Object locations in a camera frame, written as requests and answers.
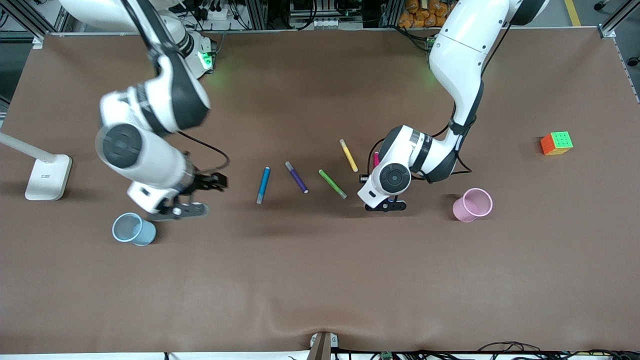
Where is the blue marker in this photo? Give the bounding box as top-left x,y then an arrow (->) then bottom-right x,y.
256,166 -> 271,205

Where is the light blue cup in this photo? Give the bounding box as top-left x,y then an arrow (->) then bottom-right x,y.
111,212 -> 157,247

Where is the green marker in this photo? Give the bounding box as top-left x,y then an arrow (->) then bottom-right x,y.
318,169 -> 348,200

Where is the yellow marker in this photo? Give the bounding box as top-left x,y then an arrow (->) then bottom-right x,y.
339,139 -> 359,173

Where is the pink cup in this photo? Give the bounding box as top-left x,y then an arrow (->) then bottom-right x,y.
452,188 -> 494,223

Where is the purple marker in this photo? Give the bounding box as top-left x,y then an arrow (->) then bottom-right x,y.
284,161 -> 309,194

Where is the white lamp base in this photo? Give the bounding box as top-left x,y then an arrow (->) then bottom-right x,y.
0,131 -> 73,202

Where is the white power strip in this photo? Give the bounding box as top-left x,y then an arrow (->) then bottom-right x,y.
192,0 -> 236,22

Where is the colourful puzzle cube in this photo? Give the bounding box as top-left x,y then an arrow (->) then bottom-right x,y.
540,131 -> 574,156

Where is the orange snack bag pile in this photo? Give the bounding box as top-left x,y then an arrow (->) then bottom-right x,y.
398,0 -> 458,28

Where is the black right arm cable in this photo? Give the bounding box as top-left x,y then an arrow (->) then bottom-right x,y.
177,131 -> 231,174

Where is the metal table edge bracket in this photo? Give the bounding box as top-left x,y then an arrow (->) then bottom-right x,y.
309,331 -> 339,360

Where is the black floor cable bundle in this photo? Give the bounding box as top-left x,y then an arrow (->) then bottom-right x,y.
330,341 -> 640,360

